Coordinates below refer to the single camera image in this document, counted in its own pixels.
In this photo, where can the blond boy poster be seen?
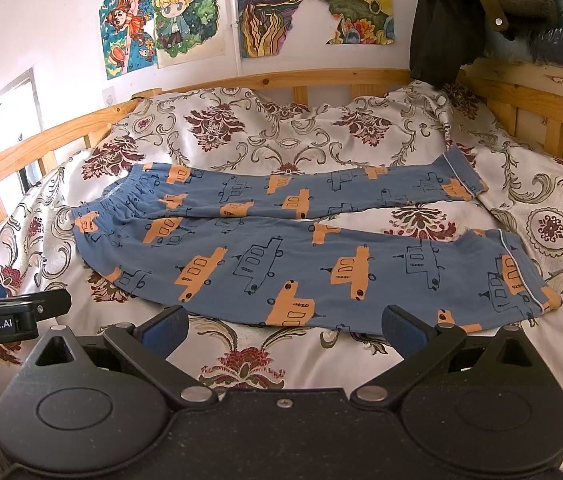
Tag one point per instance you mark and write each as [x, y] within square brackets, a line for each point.
[188, 30]

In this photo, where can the anime girl poster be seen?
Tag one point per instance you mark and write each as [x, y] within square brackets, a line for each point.
[127, 44]

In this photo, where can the dark hanging jacket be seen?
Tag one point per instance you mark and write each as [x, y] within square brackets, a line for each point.
[446, 35]

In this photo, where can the wooden bed frame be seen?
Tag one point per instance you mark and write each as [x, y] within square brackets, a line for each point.
[508, 89]

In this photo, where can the floral white bed cover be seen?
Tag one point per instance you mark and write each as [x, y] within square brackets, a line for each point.
[242, 132]

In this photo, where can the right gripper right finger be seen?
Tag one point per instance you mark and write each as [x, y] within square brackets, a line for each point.
[424, 350]

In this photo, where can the blue pyjama pants orange cars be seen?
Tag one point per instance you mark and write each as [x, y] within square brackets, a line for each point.
[258, 250]

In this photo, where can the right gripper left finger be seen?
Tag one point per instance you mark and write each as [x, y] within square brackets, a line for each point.
[143, 352]

